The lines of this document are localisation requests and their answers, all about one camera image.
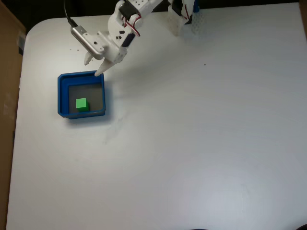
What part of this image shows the white perforated base bracket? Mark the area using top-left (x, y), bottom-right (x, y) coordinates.
top-left (190, 11), bottom-right (204, 36)
top-left (167, 11), bottom-right (183, 37)

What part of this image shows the blue open box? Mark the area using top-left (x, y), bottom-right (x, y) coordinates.
top-left (57, 69), bottom-right (107, 120)

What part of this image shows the black camera cable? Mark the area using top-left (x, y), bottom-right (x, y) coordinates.
top-left (63, 0), bottom-right (79, 28)

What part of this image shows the silver camera box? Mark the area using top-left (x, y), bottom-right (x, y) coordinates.
top-left (70, 25), bottom-right (106, 60)

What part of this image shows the green cube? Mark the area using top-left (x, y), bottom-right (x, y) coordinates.
top-left (75, 97), bottom-right (90, 113)

